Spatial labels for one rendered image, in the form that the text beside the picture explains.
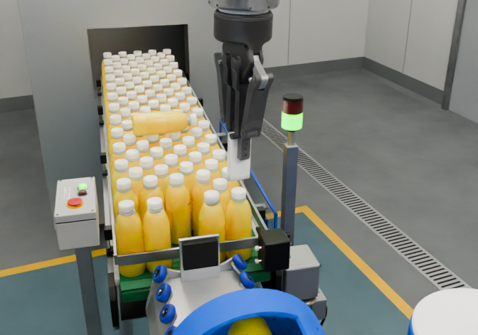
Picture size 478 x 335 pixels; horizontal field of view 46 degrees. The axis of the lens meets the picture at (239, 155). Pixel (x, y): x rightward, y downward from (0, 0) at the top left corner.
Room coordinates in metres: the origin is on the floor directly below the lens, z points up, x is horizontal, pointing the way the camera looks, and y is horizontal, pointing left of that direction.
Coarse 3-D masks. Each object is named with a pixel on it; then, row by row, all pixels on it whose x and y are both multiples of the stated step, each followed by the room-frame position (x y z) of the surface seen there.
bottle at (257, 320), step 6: (252, 318) 0.72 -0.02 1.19; (258, 318) 0.72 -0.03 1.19; (234, 324) 0.72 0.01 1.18; (240, 324) 0.71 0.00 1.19; (246, 324) 0.71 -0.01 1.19; (252, 324) 0.71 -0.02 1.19; (258, 324) 0.71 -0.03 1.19; (264, 324) 0.71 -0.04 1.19; (228, 330) 0.72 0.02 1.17; (234, 330) 0.71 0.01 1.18; (240, 330) 0.70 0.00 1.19; (246, 330) 0.69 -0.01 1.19; (252, 330) 0.69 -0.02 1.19; (258, 330) 0.69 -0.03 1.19; (264, 330) 0.70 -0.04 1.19
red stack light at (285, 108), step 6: (282, 102) 1.62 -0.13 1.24; (288, 102) 1.60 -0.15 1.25; (294, 102) 1.59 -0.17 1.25; (300, 102) 1.60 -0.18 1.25; (282, 108) 1.62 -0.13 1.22; (288, 108) 1.60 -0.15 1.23; (294, 108) 1.59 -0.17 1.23; (300, 108) 1.60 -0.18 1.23; (288, 114) 1.60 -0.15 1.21; (294, 114) 1.59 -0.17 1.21
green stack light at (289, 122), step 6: (282, 114) 1.61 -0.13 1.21; (300, 114) 1.60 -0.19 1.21; (282, 120) 1.61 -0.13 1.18; (288, 120) 1.60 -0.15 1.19; (294, 120) 1.59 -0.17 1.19; (300, 120) 1.60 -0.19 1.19; (282, 126) 1.61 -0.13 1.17; (288, 126) 1.60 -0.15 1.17; (294, 126) 1.59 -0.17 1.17; (300, 126) 1.60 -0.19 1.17
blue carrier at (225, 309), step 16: (256, 288) 0.75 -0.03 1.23; (208, 304) 0.72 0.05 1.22; (224, 304) 0.71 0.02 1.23; (240, 304) 0.70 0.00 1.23; (256, 304) 0.70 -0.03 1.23; (272, 304) 0.71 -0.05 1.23; (288, 304) 0.72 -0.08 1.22; (304, 304) 0.75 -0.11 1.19; (192, 320) 0.70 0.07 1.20; (208, 320) 0.69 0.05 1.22; (224, 320) 0.68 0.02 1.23; (272, 320) 0.75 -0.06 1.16; (288, 320) 0.75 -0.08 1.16; (304, 320) 0.70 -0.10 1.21
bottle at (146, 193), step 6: (144, 186) 1.37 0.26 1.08; (156, 186) 1.38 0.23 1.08; (144, 192) 1.37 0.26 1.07; (150, 192) 1.36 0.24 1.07; (156, 192) 1.37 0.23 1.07; (162, 192) 1.39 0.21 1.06; (144, 198) 1.36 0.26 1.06; (162, 198) 1.37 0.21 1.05; (144, 204) 1.35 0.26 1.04; (144, 210) 1.35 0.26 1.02
